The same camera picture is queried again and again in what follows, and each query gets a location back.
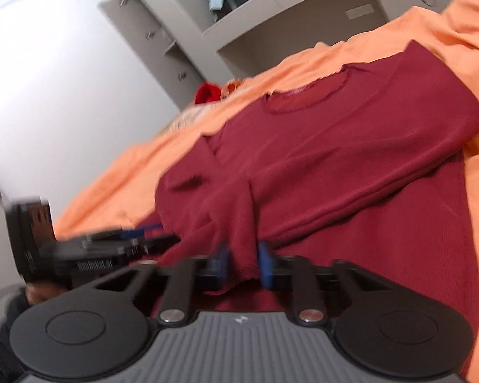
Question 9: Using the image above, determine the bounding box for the dark red knit sweater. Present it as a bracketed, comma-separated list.
[151, 41, 479, 328]

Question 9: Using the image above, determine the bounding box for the open grey wardrobe door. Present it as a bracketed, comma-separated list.
[99, 0, 204, 110]

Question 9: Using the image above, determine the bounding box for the floral patterned pillow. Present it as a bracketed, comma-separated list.
[161, 106, 209, 134]

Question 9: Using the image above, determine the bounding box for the orange bed cover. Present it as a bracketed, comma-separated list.
[55, 0, 479, 382]

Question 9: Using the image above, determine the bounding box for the person's left hand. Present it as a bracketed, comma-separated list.
[26, 282, 67, 305]

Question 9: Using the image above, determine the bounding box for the bright red plush item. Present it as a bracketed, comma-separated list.
[194, 82, 222, 105]

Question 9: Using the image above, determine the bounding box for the grey built-in wardrobe unit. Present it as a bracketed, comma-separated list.
[93, 0, 479, 111]

